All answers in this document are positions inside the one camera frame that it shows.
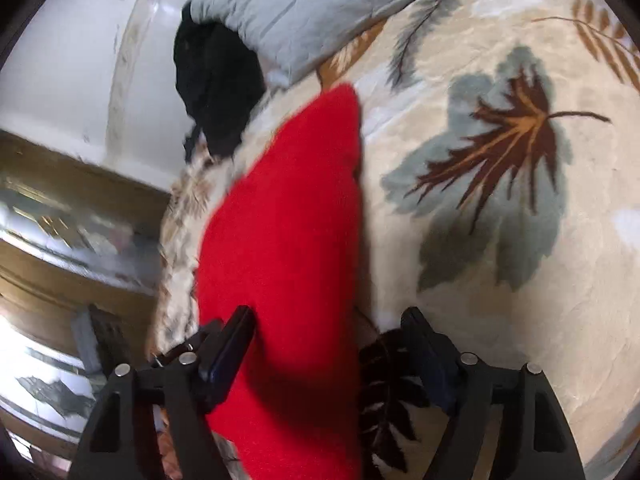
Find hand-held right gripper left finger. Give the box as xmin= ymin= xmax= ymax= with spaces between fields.
xmin=67 ymin=305 xmax=257 ymax=480

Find black cloth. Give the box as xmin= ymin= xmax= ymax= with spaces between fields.
xmin=172 ymin=2 xmax=267 ymax=162

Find beige leaf print blanket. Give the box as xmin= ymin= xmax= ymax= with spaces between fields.
xmin=149 ymin=0 xmax=640 ymax=480

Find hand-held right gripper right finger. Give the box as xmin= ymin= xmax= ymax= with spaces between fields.
xmin=401 ymin=306 xmax=587 ymax=480

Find brown wooden furniture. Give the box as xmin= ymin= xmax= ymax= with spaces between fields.
xmin=0 ymin=129 xmax=170 ymax=461

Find red and blue knit garment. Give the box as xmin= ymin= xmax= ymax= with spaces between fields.
xmin=196 ymin=82 xmax=367 ymax=480

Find pale grey quilted pillow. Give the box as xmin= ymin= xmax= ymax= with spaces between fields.
xmin=191 ymin=0 xmax=470 ymax=87

